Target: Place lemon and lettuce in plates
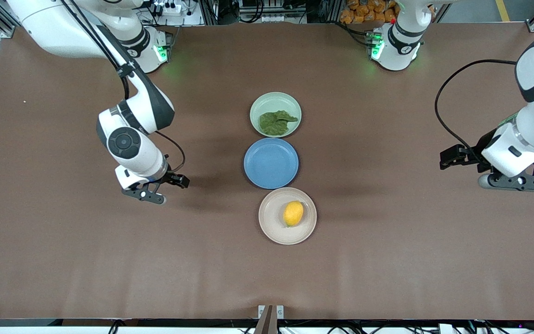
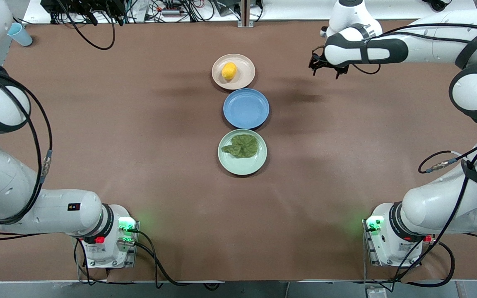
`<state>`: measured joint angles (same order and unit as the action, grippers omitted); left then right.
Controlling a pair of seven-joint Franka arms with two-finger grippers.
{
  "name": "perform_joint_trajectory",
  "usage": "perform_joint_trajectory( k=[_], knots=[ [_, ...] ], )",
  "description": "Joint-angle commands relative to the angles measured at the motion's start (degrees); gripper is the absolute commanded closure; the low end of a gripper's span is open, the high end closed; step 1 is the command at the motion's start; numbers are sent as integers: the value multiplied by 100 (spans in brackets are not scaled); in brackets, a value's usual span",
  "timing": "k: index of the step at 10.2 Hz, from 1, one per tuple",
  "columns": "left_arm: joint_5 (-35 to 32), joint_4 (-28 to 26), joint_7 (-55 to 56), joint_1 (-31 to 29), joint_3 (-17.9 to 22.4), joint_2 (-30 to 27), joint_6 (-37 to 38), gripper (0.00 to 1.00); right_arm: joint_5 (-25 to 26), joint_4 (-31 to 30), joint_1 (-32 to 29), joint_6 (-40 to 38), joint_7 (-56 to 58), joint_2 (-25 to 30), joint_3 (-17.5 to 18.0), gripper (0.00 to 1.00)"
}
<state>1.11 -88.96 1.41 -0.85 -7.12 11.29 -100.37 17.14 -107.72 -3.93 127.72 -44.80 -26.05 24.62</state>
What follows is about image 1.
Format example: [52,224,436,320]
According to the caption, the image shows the green lettuce leaf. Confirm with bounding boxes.
[259,110,299,136]

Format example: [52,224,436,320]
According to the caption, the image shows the yellow lemon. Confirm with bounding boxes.
[283,200,304,228]

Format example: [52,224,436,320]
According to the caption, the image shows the blue round plate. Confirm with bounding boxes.
[243,137,299,190]

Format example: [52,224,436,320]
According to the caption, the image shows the beige round plate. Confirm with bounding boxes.
[258,187,318,245]

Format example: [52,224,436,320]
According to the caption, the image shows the pale green round plate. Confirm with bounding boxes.
[249,91,303,139]

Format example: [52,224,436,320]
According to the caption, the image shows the orange items in crate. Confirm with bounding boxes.
[340,0,400,24]

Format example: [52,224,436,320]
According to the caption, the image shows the white power strip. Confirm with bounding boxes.
[153,1,183,16]

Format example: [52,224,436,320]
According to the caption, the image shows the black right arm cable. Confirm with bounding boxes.
[61,0,186,174]

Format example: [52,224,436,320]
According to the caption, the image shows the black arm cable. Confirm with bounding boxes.
[61,0,186,174]
[435,59,518,154]

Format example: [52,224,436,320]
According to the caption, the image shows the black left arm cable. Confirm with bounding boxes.
[435,59,518,154]

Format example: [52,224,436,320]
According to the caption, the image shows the metal bracket on table edge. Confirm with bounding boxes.
[258,305,285,334]

